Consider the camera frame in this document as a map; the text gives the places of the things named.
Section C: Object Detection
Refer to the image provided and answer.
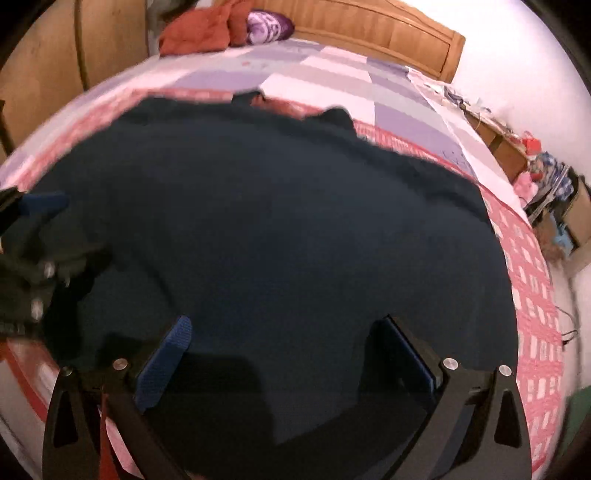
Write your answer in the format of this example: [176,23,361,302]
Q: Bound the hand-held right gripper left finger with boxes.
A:
[41,315,192,480]

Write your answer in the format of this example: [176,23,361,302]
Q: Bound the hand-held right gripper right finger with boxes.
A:
[376,315,532,480]

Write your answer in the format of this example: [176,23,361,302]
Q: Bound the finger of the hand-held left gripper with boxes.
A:
[0,187,70,232]

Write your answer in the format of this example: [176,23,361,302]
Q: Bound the dark navy coat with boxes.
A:
[18,92,518,480]

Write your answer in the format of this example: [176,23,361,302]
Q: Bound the wooden wardrobe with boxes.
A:
[0,0,153,162]

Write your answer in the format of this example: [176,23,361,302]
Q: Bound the light blue object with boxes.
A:
[551,224,573,252]

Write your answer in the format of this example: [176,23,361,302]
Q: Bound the pink cloth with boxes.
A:
[513,173,536,199]

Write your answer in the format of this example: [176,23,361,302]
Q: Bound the wooden bedside cabinet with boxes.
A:
[464,108,529,183]

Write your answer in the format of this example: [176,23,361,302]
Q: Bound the cardboard box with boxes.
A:
[561,180,591,250]

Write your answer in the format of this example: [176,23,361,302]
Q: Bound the orange-red jacket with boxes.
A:
[159,0,254,57]

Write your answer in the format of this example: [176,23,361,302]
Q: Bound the blue plaid cloth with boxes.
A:
[529,152,571,201]

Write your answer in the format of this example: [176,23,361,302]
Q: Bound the dark grey cloth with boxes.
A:
[147,0,199,21]

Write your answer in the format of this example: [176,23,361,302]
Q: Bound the purple printed pillow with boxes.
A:
[245,10,296,46]

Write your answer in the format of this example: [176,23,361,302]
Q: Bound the wooden headboard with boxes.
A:
[249,0,466,84]

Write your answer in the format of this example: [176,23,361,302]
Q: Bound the red strap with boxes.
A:
[97,392,122,480]

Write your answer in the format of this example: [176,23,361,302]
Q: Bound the black cable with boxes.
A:
[560,314,580,344]

